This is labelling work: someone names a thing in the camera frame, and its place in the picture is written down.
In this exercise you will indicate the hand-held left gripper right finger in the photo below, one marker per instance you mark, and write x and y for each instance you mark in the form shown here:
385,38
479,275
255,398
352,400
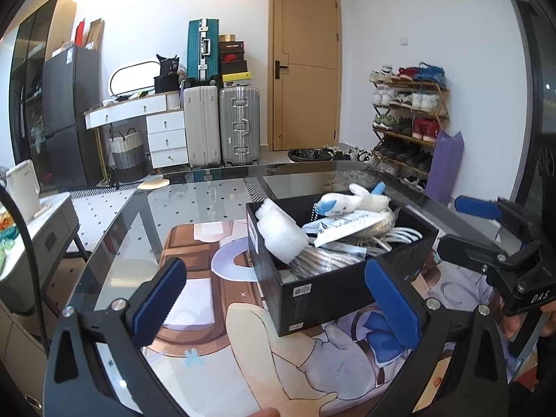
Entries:
391,304

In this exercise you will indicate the purple bag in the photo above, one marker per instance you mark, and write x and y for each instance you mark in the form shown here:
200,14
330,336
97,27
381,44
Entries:
444,169

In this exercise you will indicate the brown shoe box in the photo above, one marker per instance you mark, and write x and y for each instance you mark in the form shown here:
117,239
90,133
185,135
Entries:
227,38

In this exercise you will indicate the oval mirror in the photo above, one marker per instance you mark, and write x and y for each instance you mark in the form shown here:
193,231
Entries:
134,76

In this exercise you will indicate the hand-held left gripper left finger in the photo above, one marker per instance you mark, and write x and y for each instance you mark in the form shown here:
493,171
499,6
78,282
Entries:
158,302

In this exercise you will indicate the dark glass cabinet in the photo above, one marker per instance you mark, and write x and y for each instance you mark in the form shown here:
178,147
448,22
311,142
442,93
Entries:
30,74

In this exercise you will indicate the shoe rack with shoes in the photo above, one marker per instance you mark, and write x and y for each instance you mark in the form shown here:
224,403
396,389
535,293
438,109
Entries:
406,104

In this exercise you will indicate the bagged white face masks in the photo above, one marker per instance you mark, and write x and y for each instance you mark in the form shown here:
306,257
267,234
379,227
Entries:
343,228

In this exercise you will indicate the black bag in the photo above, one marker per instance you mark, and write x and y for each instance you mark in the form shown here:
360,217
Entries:
167,76

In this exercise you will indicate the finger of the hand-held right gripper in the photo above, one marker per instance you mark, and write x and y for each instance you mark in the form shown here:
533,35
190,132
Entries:
469,254
478,207

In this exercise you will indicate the wooden shoe rack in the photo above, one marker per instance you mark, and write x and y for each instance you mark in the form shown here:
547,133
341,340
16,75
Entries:
438,108

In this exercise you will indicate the scattered sneakers group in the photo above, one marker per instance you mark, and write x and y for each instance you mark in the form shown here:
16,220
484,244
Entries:
347,153

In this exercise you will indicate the white electric kettle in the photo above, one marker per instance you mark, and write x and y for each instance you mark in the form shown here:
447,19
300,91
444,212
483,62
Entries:
24,191

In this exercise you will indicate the patterned rug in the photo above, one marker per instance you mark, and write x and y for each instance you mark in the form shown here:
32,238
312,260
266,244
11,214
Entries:
108,208

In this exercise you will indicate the white foam wrap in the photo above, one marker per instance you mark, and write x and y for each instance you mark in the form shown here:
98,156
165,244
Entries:
280,230

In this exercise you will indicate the black refrigerator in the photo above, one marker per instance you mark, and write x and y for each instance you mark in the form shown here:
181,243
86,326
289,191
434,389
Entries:
69,113

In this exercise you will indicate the wooden door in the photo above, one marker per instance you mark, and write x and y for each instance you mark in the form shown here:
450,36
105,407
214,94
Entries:
304,65

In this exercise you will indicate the woven laundry basket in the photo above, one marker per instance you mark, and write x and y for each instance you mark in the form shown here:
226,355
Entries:
127,158

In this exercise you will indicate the silver suitcase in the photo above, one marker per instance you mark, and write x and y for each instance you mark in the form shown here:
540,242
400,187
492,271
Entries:
239,126

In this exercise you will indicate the white suitcase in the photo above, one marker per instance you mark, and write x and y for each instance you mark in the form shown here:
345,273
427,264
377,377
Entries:
200,126

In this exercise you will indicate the black cardboard box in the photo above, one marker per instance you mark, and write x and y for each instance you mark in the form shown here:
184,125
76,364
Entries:
330,299

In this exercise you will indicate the flat cardboard box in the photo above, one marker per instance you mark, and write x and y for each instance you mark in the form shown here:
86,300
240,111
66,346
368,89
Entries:
94,34

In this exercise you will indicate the grey side cabinet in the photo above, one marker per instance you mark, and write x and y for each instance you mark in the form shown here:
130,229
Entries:
39,247

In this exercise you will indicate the teal suitcase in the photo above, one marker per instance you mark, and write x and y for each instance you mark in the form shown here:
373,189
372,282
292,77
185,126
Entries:
203,50

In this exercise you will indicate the red logo shoe box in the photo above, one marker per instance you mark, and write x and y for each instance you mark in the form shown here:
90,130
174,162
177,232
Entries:
232,56

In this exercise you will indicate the person's right hand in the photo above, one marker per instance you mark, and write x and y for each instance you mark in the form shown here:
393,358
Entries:
514,325

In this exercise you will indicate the printed cartoon table mat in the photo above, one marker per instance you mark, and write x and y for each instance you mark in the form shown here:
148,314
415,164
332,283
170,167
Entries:
243,356

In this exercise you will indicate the colourful snack bags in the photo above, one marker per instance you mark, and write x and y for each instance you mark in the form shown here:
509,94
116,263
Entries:
6,239

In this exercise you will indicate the person's left hand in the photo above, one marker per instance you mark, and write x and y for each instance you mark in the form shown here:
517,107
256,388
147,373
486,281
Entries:
266,413

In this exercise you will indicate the white dressing desk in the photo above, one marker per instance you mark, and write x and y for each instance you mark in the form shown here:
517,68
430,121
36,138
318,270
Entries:
165,134

